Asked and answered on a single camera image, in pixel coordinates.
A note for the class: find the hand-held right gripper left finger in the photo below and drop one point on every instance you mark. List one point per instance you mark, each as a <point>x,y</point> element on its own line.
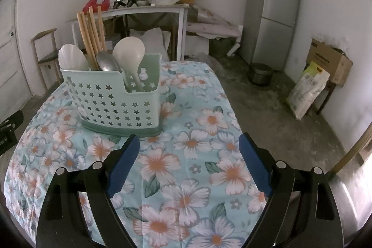
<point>123,166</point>

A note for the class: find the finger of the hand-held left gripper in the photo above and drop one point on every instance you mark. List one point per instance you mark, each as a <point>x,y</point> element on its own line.
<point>13,119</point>

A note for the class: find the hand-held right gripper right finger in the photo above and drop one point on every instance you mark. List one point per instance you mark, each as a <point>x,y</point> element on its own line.
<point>255,166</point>

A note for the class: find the light green star-holed utensil basket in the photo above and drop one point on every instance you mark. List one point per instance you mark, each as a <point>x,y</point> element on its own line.
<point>110,108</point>

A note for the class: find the metal spoon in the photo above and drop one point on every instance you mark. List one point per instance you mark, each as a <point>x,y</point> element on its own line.
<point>106,62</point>

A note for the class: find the white plastic rice spoon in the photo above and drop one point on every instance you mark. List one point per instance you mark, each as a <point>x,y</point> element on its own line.
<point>129,52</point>

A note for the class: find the white panel door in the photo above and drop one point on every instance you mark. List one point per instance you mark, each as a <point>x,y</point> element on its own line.
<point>11,62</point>

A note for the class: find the wooden chair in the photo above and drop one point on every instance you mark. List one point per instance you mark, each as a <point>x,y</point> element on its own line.
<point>48,57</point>

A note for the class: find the floral light blue tablecloth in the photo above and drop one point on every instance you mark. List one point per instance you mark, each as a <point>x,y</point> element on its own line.
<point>189,126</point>

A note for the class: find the white shell-shaped spoon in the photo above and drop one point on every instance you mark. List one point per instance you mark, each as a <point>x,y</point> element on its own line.
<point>71,57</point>

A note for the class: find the white and yellow sack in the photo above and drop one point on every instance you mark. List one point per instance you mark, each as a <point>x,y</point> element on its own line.
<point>308,91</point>

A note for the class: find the metal cooking pot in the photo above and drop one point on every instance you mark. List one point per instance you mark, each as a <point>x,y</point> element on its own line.
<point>260,73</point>

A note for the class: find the small dark side table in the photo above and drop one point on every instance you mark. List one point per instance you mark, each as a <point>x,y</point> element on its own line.
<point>327,97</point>

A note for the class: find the curved wooden bar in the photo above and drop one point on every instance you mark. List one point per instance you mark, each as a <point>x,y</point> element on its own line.
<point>354,149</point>

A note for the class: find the white pillow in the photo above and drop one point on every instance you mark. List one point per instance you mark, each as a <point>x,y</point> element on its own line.
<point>148,41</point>

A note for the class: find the brown cardboard box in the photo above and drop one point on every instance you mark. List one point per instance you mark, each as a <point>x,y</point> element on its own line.
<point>325,59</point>

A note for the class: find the red plastic bag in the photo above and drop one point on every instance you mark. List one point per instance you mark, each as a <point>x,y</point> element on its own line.
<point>104,4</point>

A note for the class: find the grey refrigerator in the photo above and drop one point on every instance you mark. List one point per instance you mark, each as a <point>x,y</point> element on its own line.
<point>270,18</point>

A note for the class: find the floral rolled mattress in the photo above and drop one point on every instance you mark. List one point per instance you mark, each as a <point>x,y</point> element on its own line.
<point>212,21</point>

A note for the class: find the small black device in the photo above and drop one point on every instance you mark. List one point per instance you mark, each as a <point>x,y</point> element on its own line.
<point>132,1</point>
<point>119,3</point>

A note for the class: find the white metal-framed table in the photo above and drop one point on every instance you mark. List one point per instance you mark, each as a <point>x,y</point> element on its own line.
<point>151,9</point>

